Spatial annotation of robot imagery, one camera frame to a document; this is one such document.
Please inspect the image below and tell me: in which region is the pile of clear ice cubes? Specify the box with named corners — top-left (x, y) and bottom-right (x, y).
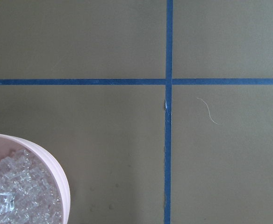
top-left (0, 149), bottom-right (63, 224)

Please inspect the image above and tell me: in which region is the pink bowl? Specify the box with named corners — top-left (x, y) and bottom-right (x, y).
top-left (0, 134), bottom-right (71, 224)

